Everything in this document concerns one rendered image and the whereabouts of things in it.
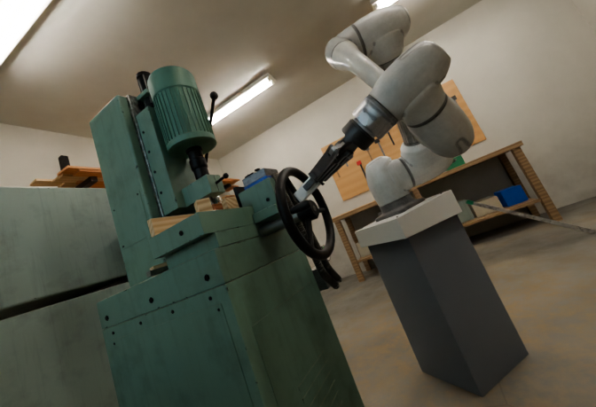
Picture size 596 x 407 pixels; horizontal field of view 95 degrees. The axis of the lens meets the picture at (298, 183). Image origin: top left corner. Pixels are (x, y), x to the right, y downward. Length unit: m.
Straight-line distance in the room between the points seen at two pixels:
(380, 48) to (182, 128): 0.77
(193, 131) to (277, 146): 3.72
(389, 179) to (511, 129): 3.10
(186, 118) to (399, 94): 0.73
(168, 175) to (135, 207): 0.17
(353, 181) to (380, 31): 3.19
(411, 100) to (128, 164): 0.99
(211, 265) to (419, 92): 0.62
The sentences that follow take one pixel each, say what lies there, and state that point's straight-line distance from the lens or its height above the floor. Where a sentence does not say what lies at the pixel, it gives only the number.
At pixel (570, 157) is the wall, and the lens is 4.39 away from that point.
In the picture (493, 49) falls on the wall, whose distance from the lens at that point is 4.55.
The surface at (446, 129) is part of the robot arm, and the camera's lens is 0.69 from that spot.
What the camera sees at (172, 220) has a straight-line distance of 0.91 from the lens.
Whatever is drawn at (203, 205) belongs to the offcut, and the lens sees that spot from 0.79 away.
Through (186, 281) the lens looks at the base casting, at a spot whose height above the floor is 0.75.
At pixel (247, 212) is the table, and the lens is 0.87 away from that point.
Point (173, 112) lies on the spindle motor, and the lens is 1.09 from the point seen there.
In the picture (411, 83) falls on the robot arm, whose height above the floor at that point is 0.94.
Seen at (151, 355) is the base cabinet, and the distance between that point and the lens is 1.01.
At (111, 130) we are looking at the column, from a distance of 1.32.
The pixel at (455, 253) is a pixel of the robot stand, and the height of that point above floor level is 0.46.
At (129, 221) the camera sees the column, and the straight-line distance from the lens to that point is 1.19.
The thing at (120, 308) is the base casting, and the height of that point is 0.75.
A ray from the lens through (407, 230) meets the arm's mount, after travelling 1.15.
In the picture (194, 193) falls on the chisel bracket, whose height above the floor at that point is 1.03.
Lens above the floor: 0.74
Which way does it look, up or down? 11 degrees up
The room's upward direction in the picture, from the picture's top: 22 degrees counter-clockwise
